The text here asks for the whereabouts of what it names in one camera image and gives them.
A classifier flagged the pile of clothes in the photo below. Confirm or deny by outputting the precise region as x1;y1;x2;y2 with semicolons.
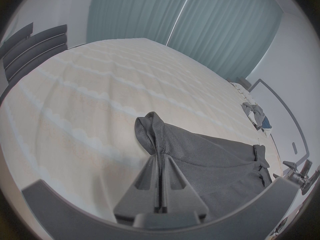
241;101;273;137

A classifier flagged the bed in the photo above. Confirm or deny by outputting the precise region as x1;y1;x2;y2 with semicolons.
0;37;310;222

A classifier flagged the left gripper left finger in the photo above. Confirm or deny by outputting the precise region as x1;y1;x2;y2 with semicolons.
113;155;160;223

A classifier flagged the black chest of drawers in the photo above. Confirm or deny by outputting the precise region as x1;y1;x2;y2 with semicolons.
2;24;68;84

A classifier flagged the blue-green curtain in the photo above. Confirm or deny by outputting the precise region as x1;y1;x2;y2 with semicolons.
86;0;197;46
166;0;283;80

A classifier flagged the white printed pillow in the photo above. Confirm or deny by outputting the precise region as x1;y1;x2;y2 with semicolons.
229;82;255;103

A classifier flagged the black T-shirt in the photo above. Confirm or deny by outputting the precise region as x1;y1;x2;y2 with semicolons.
134;111;273;222

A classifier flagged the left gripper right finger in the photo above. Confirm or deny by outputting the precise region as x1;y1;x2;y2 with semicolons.
161;156;209;221

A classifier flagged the grey bedside table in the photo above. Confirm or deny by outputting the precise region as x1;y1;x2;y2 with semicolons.
226;76;252;91

